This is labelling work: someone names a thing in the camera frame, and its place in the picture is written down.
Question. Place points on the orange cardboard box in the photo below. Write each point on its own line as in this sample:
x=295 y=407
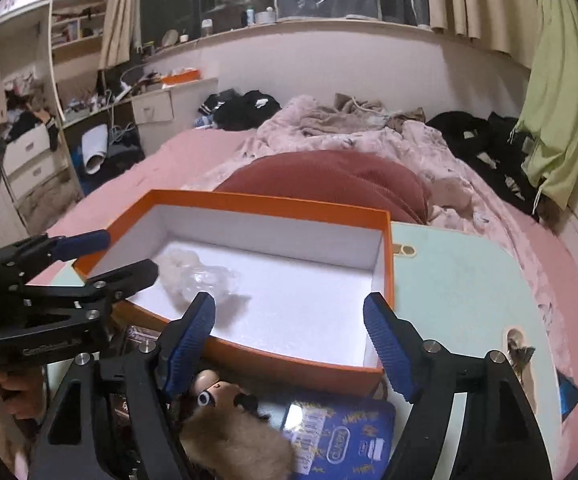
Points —
x=303 y=270

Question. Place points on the black clothes pile right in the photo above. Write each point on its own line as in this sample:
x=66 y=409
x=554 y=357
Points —
x=485 y=146

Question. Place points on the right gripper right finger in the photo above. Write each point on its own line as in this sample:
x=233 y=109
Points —
x=499 y=437

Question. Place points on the white drawer cabinet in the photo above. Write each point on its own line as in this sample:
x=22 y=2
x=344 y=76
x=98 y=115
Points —
x=161 y=114

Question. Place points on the blue tin case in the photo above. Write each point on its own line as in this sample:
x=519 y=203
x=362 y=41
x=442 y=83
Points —
x=339 y=437

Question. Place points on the brown furry plush toy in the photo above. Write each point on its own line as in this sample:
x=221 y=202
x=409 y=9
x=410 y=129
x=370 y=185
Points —
x=225 y=436

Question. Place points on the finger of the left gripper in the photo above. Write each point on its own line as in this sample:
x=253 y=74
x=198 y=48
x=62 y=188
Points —
x=126 y=281
x=66 y=248

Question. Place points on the black clothes pile left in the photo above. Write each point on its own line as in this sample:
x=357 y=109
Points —
x=231 y=111

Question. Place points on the brown patterned paper box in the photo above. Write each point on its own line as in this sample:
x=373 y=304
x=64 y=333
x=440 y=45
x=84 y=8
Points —
x=124 y=340

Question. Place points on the green hanging cloth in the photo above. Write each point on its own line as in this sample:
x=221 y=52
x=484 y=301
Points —
x=550 y=110

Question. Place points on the black clothes pile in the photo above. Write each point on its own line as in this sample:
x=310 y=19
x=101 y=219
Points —
x=231 y=111
x=485 y=146

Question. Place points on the orange box on cabinet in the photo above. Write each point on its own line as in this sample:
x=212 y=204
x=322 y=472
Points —
x=188 y=75

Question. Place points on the white crumpled plastic wrap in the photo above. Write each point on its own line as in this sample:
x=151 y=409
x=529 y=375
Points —
x=183 y=276

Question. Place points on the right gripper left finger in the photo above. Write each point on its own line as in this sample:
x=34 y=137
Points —
x=110 y=416

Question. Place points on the dark red pillow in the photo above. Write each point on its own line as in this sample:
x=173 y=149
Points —
x=338 y=177

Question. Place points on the pink floral blanket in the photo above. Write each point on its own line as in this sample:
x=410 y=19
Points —
x=459 y=200

